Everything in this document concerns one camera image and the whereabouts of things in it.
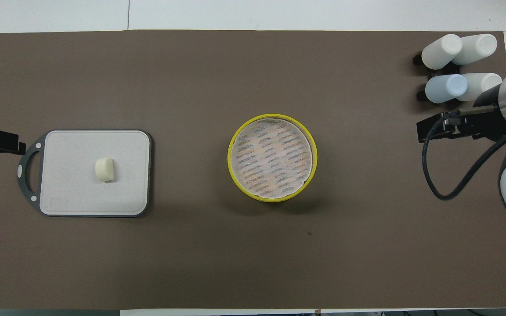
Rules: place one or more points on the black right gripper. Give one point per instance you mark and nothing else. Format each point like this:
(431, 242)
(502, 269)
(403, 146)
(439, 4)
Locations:
(464, 127)

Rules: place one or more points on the white steamed bun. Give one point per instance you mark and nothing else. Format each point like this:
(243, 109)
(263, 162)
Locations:
(104, 169)

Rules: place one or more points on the yellow paper-lined bowl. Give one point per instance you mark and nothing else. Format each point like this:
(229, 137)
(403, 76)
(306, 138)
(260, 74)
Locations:
(270, 153)

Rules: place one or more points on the yellow steamer basket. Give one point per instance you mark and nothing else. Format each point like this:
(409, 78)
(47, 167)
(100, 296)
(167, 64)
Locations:
(275, 200)

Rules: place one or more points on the light blue plastic cup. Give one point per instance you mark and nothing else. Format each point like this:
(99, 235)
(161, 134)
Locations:
(445, 88)

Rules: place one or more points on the white plastic cup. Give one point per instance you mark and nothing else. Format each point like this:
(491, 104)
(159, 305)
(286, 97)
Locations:
(483, 85)
(479, 46)
(439, 52)

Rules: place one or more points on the brown table mat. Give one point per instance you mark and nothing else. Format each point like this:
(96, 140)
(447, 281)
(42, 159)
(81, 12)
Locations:
(235, 263)

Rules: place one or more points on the white cutting board, grey frame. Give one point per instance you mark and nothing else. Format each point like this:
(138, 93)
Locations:
(81, 197)

